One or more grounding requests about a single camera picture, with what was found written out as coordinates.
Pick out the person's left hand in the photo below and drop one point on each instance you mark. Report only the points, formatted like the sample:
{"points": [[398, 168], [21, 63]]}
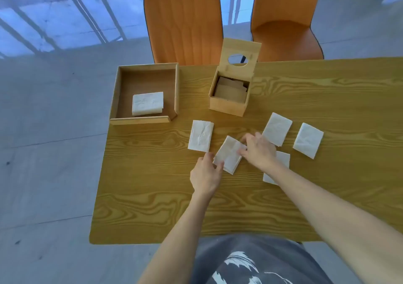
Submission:
{"points": [[206, 176]]}

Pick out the person's right hand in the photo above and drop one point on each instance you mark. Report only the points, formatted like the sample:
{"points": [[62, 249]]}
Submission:
{"points": [[261, 153]]}

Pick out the wooden box with holed lid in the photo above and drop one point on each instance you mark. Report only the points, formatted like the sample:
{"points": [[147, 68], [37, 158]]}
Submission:
{"points": [[228, 107]]}

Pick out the white napkin stack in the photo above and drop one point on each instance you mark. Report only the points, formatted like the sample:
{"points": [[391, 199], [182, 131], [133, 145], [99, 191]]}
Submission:
{"points": [[147, 103]]}

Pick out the person's right forearm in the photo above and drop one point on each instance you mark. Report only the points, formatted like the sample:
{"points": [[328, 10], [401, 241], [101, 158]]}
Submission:
{"points": [[330, 217]]}

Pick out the person's left forearm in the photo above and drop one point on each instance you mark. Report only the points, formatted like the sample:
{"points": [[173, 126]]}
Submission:
{"points": [[179, 239]]}

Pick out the grey printed shirt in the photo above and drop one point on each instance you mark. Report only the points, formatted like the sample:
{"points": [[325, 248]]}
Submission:
{"points": [[214, 252]]}

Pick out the open wooden tray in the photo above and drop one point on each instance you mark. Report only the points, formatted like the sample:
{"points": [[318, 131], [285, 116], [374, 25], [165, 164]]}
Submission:
{"points": [[148, 82]]}

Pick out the orange smooth chair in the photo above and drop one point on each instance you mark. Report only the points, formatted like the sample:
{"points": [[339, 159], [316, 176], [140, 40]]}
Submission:
{"points": [[283, 38]]}

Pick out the orange quilted chair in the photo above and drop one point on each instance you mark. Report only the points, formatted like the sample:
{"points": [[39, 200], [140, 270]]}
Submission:
{"points": [[184, 19]]}

